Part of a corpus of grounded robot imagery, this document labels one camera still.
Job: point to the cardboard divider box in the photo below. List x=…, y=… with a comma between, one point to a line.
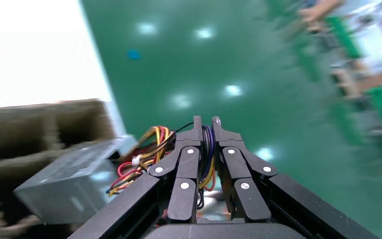
x=19, y=122

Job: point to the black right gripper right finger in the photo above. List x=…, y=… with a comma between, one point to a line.
x=243, y=178

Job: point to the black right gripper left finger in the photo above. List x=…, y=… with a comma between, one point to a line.
x=184, y=171

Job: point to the person bare forearm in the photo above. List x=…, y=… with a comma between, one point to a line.
x=319, y=11

